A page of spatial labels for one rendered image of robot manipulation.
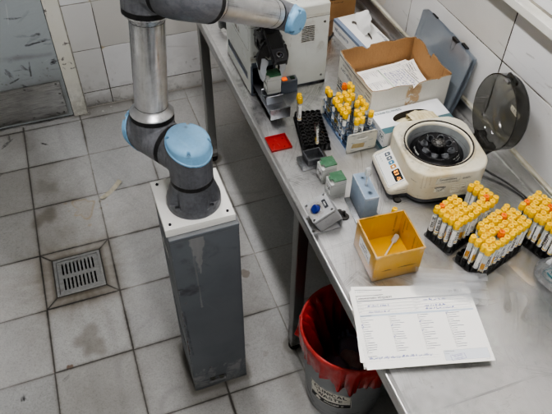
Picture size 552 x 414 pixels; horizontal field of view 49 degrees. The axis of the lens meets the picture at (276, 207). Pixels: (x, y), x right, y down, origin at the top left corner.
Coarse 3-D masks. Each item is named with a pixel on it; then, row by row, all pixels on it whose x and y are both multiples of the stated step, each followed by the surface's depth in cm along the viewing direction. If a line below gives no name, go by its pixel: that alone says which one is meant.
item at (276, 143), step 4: (268, 136) 193; (272, 136) 193; (276, 136) 194; (280, 136) 194; (284, 136) 194; (268, 140) 192; (272, 140) 192; (276, 140) 192; (280, 140) 192; (284, 140) 192; (288, 140) 191; (268, 144) 190; (272, 144) 191; (276, 144) 191; (280, 144) 191; (284, 144) 191; (288, 144) 191; (272, 148) 190; (276, 148) 190; (280, 148) 189; (284, 148) 189; (288, 148) 190; (272, 152) 189
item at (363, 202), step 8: (352, 176) 169; (360, 176) 168; (352, 184) 170; (360, 184) 166; (368, 184) 166; (352, 192) 171; (360, 192) 165; (368, 192) 164; (376, 192) 164; (352, 200) 173; (360, 200) 166; (368, 200) 162; (376, 200) 163; (352, 208) 172; (360, 208) 167; (368, 208) 165; (376, 208) 166; (352, 216) 170; (360, 216) 169; (368, 216) 167
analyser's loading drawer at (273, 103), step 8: (256, 80) 207; (256, 88) 204; (264, 96) 201; (272, 96) 196; (280, 96) 198; (264, 104) 198; (272, 104) 199; (280, 104) 199; (272, 112) 194; (280, 112) 195; (288, 112) 196; (272, 120) 196
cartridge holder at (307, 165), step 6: (306, 150) 184; (312, 150) 185; (318, 150) 186; (300, 156) 186; (306, 156) 182; (312, 156) 186; (318, 156) 186; (324, 156) 182; (300, 162) 184; (306, 162) 183; (312, 162) 182; (306, 168) 183; (312, 168) 184
